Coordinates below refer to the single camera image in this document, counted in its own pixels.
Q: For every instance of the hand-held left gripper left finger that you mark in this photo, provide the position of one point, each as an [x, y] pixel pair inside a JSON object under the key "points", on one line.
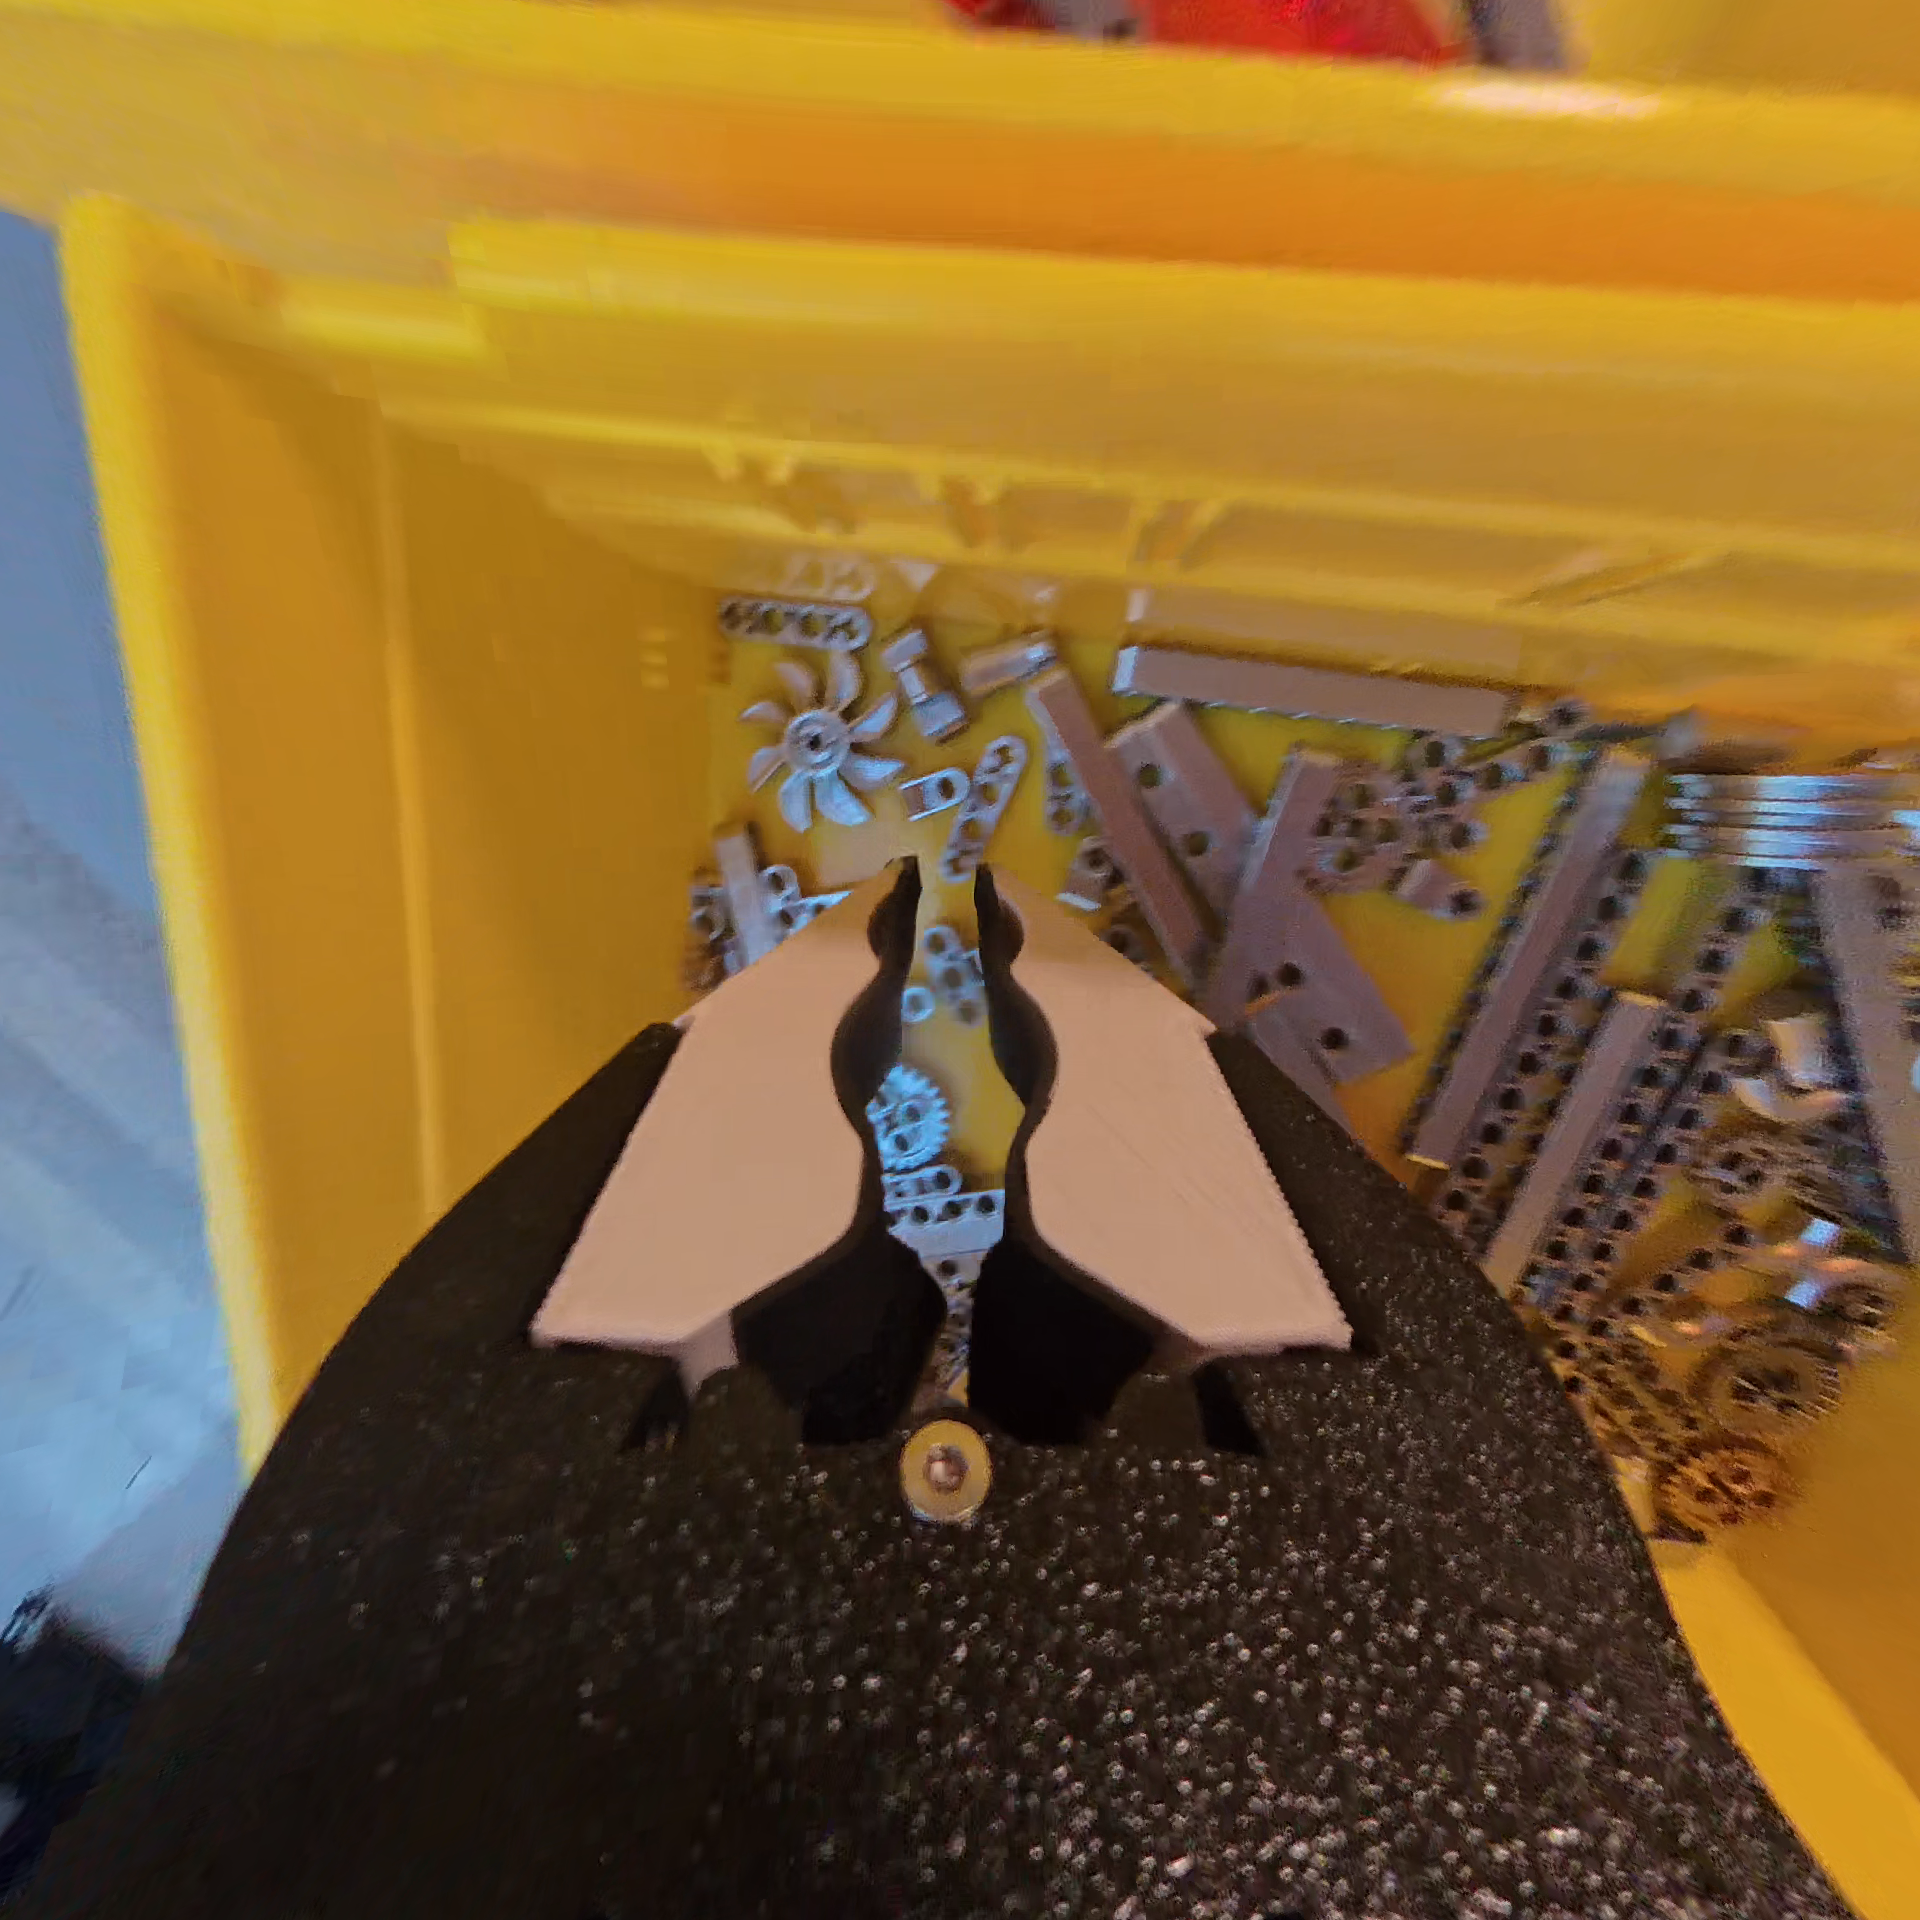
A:
{"points": [[715, 1185]]}

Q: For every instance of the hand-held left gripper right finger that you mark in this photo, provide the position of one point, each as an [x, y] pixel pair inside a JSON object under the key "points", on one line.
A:
{"points": [[1186, 1185]]}

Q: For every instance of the pile of grey brick parts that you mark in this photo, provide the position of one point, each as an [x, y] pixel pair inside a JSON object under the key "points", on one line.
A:
{"points": [[1561, 990]]}

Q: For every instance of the grey grooved pulley wheel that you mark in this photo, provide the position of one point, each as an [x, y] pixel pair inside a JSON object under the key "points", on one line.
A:
{"points": [[1801, 817]]}

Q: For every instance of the pile of black red parts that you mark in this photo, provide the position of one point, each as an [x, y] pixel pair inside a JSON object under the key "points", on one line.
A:
{"points": [[1290, 24]]}

